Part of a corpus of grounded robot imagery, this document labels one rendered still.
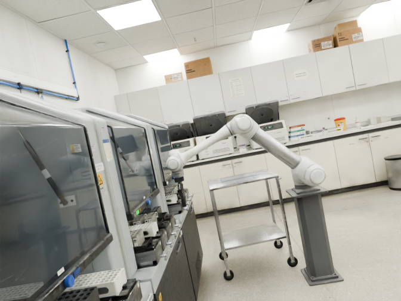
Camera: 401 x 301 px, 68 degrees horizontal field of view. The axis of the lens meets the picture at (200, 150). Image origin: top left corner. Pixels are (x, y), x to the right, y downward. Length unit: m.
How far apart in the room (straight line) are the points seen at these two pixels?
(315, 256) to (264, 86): 3.06
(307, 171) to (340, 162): 2.77
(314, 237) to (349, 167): 2.60
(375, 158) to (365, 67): 1.42
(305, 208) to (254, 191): 2.31
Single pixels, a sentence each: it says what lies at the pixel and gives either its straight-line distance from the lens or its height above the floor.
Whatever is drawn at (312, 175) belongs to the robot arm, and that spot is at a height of 0.87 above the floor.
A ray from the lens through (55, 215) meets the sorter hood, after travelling 0.91.
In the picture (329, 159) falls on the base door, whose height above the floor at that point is 0.55.
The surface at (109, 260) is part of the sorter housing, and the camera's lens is 1.24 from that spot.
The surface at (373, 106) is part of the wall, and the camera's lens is 5.78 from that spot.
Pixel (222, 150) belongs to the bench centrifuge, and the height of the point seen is 0.99.
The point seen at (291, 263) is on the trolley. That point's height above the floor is 0.04.
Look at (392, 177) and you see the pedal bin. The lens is 4.90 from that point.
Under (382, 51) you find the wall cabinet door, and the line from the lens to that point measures 5.56.
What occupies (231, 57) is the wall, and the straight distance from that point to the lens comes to 5.32.
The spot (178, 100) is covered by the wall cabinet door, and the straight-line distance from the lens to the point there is 4.90.
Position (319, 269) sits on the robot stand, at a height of 0.10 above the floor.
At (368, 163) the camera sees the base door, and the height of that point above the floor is 0.37.
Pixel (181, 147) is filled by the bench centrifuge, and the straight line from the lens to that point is 4.59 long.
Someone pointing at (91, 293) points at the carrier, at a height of 0.88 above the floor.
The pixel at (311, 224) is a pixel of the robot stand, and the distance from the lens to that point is 2.47.
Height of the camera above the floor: 1.29
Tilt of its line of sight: 3 degrees down
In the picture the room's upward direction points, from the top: 11 degrees counter-clockwise
